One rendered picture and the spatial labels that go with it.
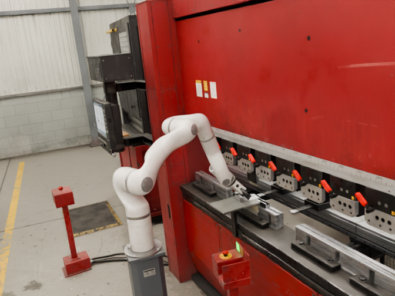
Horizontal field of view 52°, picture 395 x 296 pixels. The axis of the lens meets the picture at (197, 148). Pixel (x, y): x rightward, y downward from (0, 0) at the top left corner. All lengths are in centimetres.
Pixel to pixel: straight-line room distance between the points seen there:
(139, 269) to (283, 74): 119
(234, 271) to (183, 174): 122
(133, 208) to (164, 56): 146
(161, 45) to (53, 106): 617
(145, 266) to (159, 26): 177
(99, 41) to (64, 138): 220
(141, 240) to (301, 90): 105
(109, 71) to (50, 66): 591
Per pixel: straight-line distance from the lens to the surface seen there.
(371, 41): 169
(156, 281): 213
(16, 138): 918
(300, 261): 216
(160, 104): 310
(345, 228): 239
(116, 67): 314
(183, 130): 204
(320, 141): 195
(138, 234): 202
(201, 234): 315
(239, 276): 233
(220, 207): 249
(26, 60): 901
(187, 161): 327
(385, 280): 195
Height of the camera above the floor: 198
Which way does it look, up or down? 15 degrees down
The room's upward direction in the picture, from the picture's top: 6 degrees counter-clockwise
